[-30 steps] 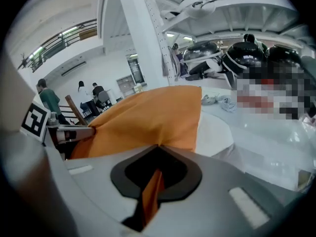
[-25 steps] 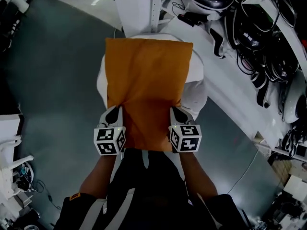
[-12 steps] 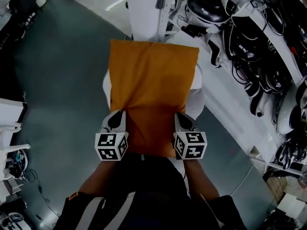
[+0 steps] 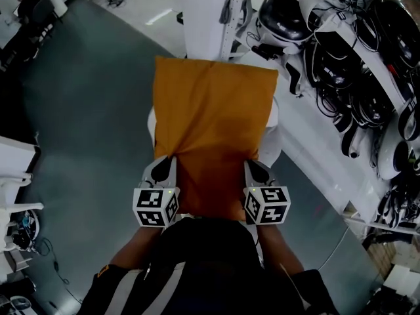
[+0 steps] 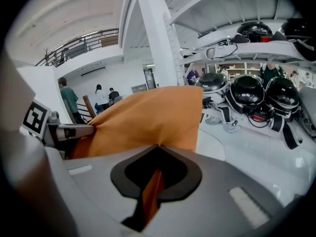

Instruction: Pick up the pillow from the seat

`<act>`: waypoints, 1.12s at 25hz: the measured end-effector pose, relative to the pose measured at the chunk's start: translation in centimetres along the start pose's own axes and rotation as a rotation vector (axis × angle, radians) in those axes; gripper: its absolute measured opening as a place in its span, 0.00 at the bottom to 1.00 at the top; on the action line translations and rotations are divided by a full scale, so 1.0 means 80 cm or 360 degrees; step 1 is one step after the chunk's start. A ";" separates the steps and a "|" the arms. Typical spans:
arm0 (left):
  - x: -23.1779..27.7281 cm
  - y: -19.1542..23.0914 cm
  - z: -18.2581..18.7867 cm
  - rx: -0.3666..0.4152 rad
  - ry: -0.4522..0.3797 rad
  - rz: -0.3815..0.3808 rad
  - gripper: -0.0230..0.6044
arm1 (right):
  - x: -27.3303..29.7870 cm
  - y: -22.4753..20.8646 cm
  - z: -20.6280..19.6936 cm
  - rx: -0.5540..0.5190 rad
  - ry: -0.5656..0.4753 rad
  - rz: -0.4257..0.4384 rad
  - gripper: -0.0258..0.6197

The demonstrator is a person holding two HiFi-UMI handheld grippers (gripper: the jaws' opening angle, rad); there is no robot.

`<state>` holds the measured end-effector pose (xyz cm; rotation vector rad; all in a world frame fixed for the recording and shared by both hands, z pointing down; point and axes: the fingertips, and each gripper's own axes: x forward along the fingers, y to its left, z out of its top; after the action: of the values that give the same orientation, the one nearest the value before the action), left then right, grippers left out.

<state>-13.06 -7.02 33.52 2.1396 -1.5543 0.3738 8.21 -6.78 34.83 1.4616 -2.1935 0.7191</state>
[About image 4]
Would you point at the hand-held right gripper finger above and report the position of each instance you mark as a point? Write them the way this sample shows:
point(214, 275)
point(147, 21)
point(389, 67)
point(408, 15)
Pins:
point(251, 176)
point(267, 176)

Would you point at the grey office chair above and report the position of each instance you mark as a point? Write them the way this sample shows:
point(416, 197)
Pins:
point(46, 10)

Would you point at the person's black shirt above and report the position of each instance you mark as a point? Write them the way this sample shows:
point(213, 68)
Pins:
point(210, 267)

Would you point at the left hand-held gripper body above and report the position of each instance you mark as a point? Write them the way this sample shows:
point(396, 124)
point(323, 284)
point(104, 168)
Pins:
point(154, 205)

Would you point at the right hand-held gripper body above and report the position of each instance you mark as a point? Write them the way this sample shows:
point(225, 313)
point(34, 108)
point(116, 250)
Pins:
point(269, 205)

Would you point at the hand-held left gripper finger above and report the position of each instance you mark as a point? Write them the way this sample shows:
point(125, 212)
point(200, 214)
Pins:
point(151, 174)
point(170, 177)

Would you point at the white square pillar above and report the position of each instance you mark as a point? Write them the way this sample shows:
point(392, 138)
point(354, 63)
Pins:
point(203, 18)

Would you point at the person's left forearm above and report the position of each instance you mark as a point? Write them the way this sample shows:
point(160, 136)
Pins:
point(138, 248)

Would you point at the person's right forearm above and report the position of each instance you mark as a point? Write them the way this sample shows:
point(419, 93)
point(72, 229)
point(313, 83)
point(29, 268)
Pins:
point(279, 248)

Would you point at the white office desk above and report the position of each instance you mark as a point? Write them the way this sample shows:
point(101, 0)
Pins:
point(8, 28)

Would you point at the orange pillowcase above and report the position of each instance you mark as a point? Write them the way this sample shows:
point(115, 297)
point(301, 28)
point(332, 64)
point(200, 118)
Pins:
point(213, 117)

